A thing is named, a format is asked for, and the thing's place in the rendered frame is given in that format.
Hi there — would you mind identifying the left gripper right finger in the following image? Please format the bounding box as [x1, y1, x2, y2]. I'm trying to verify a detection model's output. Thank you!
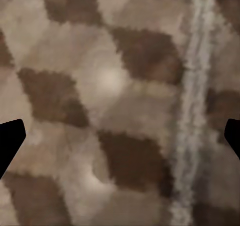
[224, 118, 240, 158]

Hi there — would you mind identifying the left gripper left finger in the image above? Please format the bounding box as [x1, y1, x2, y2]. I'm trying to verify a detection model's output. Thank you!
[0, 119, 26, 179]

